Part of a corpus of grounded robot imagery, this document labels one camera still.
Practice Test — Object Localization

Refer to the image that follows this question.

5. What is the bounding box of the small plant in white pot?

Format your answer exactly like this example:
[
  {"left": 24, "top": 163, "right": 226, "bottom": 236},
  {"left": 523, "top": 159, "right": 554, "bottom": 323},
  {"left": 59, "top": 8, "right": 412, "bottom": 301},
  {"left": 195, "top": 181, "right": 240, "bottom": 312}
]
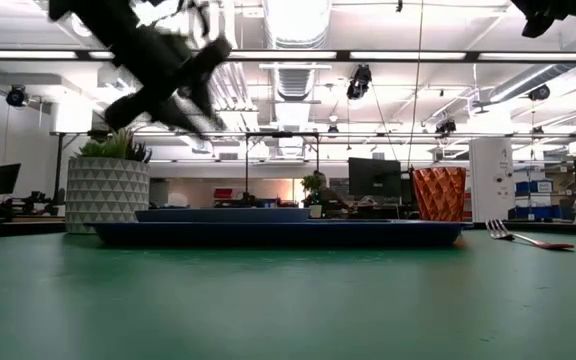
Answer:
[{"left": 301, "top": 172, "right": 325, "bottom": 219}]

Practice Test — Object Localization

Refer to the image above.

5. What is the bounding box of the blue storage bin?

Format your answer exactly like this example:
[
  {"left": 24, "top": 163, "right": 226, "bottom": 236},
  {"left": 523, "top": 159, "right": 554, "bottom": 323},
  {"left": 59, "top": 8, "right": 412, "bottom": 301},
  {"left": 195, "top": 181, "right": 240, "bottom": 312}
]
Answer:
[
  {"left": 515, "top": 179, "right": 554, "bottom": 196},
  {"left": 514, "top": 204, "right": 576, "bottom": 221}
]

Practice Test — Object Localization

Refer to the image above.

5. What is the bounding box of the orange faceted cup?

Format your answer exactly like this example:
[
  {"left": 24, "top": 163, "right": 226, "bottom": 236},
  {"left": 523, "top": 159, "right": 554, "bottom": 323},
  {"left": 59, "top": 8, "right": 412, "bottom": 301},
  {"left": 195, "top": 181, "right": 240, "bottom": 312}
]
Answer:
[{"left": 411, "top": 166, "right": 468, "bottom": 223}]

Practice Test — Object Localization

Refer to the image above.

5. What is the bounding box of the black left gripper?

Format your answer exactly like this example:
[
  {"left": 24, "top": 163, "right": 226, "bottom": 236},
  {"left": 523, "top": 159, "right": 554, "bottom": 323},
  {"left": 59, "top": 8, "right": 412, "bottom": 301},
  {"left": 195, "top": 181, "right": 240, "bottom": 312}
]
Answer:
[{"left": 103, "top": 29, "right": 233, "bottom": 140}]

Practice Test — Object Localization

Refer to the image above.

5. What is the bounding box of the black table edge frame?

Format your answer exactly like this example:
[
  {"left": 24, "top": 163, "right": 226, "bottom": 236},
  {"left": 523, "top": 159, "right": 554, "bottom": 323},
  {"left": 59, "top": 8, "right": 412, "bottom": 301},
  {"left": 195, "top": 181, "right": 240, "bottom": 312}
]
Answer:
[{"left": 0, "top": 219, "right": 576, "bottom": 239}]

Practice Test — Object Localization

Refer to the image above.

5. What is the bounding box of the black hanging cable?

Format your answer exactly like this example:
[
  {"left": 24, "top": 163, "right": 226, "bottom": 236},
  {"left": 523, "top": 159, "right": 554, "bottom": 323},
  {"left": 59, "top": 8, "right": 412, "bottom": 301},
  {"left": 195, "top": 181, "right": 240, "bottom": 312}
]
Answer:
[{"left": 406, "top": 0, "right": 425, "bottom": 170}]

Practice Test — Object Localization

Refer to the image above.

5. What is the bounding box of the dark blue plastic tray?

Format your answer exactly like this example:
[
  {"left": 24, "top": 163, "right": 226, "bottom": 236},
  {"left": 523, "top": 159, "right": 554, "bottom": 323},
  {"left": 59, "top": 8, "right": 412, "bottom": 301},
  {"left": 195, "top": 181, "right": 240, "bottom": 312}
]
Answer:
[{"left": 87, "top": 219, "right": 472, "bottom": 249}]

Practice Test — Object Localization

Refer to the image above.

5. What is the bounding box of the black metal stand frame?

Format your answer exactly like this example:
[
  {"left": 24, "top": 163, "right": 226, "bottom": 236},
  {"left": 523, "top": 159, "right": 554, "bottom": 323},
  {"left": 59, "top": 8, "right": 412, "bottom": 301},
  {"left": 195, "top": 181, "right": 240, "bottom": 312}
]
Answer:
[{"left": 244, "top": 131, "right": 321, "bottom": 202}]

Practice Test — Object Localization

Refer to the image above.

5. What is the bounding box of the white triangle pattern pot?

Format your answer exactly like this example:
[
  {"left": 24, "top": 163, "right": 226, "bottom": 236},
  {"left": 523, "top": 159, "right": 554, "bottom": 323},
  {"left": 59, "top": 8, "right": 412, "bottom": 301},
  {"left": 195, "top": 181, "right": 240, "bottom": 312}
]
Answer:
[{"left": 65, "top": 156, "right": 152, "bottom": 235}]

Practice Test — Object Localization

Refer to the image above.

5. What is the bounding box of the white pillar with signs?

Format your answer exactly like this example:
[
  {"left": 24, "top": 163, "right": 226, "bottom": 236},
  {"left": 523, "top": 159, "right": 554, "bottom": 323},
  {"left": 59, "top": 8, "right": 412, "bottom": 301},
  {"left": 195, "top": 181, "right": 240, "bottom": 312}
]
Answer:
[{"left": 469, "top": 137, "right": 516, "bottom": 223}]

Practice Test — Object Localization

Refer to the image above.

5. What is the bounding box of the silver fork red handle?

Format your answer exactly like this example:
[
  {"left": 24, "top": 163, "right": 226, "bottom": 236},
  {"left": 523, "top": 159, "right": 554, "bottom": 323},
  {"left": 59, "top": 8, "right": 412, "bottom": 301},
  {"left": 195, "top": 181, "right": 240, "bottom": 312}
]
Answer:
[{"left": 485, "top": 218, "right": 576, "bottom": 251}]

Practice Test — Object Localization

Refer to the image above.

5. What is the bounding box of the green succulent plant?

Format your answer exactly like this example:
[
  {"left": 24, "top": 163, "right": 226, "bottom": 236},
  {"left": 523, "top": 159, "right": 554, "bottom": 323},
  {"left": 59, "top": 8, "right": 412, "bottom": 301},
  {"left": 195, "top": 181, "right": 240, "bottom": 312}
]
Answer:
[{"left": 76, "top": 127, "right": 153, "bottom": 164}]

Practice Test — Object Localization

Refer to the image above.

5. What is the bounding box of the black overhead frame bar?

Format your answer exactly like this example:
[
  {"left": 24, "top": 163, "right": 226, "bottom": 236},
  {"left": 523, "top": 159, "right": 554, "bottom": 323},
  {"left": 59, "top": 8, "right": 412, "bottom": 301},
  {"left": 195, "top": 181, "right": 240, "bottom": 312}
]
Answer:
[{"left": 0, "top": 48, "right": 576, "bottom": 64}]

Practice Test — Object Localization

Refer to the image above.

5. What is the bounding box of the silver ventilation duct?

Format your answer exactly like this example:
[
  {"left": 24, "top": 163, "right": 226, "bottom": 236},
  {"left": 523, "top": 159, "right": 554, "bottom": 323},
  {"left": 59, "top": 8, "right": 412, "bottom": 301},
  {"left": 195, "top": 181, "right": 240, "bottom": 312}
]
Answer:
[{"left": 262, "top": 0, "right": 332, "bottom": 102}]

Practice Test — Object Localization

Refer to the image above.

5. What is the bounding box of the person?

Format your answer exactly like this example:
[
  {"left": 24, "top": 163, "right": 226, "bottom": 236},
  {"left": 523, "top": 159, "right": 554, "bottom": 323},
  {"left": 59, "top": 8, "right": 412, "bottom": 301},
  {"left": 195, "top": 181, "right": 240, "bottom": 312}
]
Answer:
[{"left": 317, "top": 170, "right": 353, "bottom": 211}]

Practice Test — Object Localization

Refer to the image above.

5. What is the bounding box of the light blue plate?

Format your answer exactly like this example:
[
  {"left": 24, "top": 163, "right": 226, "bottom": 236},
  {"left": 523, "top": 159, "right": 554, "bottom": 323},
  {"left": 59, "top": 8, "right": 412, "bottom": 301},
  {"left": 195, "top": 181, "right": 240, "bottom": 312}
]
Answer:
[{"left": 134, "top": 207, "right": 312, "bottom": 224}]

